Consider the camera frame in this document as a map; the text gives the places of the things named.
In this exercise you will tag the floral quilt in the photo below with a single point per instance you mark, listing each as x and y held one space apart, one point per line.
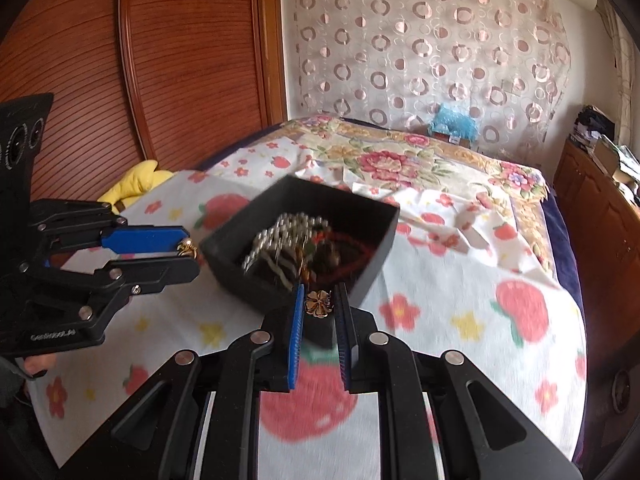
450 198

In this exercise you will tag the black jewelry box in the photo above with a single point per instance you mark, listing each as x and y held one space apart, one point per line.
299 231

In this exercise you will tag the wooden wardrobe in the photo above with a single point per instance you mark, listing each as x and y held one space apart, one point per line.
177 81

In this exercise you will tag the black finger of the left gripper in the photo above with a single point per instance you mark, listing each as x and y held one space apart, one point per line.
153 273

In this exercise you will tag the wooden sideboard cabinet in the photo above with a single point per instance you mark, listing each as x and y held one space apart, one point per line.
604 234

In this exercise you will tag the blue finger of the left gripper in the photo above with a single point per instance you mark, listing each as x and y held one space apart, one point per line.
144 239

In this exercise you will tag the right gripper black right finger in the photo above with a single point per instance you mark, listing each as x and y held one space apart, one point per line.
347 340

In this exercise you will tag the left hand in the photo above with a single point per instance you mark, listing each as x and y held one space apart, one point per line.
37 366

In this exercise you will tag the blue plush toy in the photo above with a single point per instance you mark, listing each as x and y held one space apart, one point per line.
453 123

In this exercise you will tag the yellow plush toy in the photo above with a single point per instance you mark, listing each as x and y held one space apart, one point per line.
138 180

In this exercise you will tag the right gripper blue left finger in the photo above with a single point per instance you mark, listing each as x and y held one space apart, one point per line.
296 336

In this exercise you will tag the gold flower earring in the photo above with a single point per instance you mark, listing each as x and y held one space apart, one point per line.
318 304

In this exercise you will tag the cardboard box with papers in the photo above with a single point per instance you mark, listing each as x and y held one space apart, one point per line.
617 163

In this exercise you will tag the small gold earring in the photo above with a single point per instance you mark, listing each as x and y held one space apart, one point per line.
186 248

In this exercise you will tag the dark clothes pile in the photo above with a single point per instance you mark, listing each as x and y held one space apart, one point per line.
590 126

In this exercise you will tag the beige window drape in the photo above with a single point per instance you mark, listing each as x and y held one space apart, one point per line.
623 52

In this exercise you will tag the pink circle pattern curtain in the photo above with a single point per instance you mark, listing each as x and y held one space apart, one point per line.
391 63

